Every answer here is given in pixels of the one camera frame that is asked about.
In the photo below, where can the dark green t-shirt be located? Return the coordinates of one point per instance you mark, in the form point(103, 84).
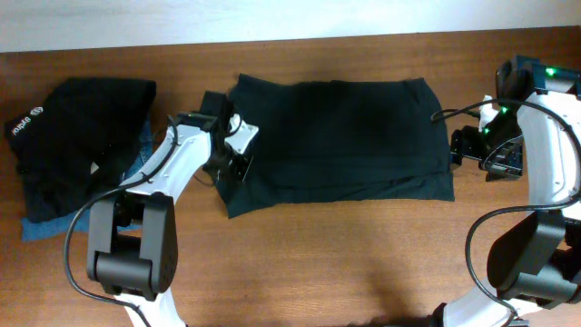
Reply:
point(324, 142)

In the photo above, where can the blue denim jeans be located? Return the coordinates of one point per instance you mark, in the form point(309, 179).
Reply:
point(44, 230)

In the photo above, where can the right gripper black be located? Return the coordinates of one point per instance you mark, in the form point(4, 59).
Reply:
point(465, 143)

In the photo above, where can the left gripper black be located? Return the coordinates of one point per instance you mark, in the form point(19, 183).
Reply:
point(231, 168)

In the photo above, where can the black folded garment with logo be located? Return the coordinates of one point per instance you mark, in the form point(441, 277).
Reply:
point(79, 142)

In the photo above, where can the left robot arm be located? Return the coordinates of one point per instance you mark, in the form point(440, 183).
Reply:
point(132, 242)

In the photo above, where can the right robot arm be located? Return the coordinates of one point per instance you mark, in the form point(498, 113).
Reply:
point(529, 128)

